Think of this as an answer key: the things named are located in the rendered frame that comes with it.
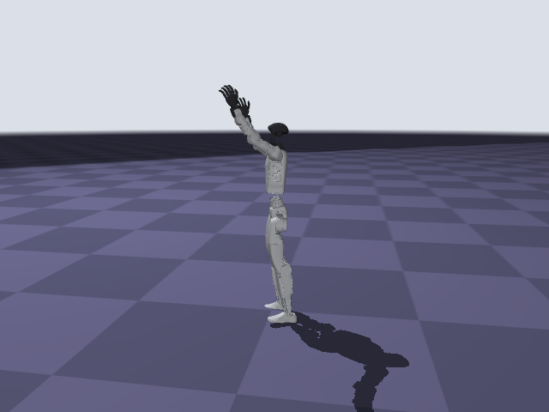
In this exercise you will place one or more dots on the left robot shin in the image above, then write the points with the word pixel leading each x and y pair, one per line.
pixel 285 287

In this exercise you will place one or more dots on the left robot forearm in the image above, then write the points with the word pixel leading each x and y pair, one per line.
pixel 244 126

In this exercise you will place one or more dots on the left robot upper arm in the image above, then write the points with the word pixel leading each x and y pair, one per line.
pixel 273 152

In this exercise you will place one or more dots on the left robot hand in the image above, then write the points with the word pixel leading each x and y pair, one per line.
pixel 232 99

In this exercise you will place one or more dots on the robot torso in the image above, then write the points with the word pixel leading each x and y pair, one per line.
pixel 275 175

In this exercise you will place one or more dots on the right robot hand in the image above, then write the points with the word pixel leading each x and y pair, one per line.
pixel 244 108

